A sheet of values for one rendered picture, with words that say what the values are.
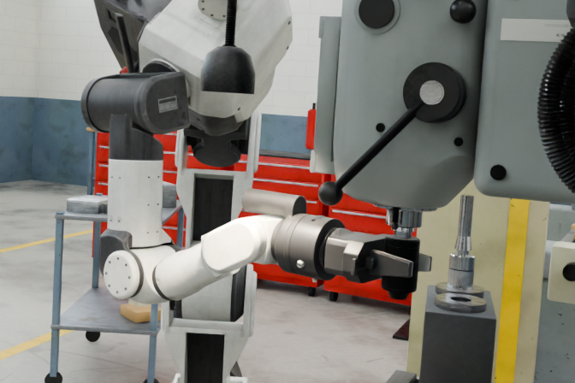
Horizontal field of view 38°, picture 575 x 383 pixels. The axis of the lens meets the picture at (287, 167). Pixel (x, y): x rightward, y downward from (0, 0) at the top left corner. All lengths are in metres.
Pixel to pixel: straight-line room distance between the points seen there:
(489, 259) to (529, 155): 1.91
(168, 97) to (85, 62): 10.82
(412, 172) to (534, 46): 0.20
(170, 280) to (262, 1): 0.51
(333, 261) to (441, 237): 1.76
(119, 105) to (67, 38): 11.02
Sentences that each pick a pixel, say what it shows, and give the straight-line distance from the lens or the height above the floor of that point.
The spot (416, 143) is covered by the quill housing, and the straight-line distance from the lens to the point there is 1.02.
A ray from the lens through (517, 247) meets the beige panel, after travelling 2.85.
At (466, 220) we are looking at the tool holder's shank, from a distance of 1.59.
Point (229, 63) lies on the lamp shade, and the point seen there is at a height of 1.48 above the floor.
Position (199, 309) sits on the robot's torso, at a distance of 1.81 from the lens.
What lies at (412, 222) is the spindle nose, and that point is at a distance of 1.11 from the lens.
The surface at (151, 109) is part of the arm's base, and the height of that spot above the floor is 1.41.
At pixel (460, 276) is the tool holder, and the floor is 1.13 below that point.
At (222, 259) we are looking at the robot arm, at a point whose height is 1.20.
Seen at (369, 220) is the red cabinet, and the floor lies 0.62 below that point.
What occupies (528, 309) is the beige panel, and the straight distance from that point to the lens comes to 2.89.
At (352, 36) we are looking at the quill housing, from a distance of 1.05.
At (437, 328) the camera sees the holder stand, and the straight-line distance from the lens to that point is 1.48.
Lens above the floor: 1.44
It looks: 5 degrees down
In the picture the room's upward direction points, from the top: 4 degrees clockwise
